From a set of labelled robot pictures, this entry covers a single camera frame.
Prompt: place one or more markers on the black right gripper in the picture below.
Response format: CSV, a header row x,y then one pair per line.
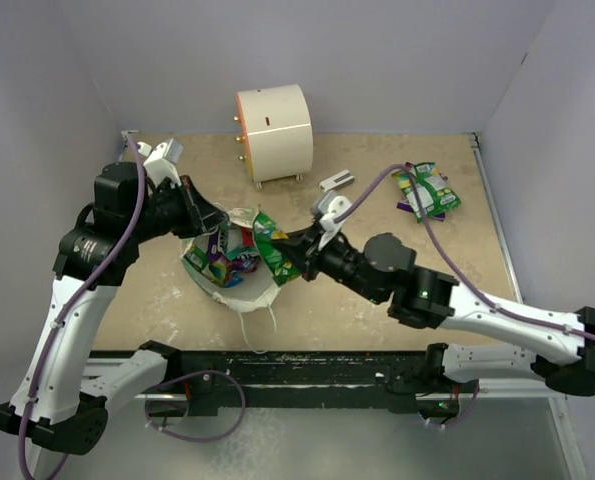
x,y
303,248

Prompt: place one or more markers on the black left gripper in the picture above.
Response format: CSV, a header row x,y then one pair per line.
x,y
199,213

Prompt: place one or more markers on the green Fox's candy packet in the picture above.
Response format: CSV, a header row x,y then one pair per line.
x,y
265,231

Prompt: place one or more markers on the green paper bag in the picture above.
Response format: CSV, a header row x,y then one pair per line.
x,y
226,265

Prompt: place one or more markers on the purple snack packet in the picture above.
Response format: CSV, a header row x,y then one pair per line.
x,y
436,196

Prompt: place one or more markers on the yellow green snack packet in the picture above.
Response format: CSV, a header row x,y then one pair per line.
x,y
424,168

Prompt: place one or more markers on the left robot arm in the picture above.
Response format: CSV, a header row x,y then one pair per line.
x,y
54,406

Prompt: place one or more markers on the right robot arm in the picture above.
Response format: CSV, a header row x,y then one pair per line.
x,y
556,348

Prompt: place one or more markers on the small white stapler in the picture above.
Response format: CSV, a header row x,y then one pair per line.
x,y
337,181

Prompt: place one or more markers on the white cylindrical drawer cabinet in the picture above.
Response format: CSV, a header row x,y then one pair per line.
x,y
276,133

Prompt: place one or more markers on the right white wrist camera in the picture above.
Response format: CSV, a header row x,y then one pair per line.
x,y
325,211

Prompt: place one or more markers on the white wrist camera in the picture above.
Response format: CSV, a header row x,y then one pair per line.
x,y
160,161
325,211

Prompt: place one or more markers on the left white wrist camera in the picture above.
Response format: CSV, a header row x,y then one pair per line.
x,y
160,161

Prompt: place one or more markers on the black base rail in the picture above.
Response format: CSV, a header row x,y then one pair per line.
x,y
401,382

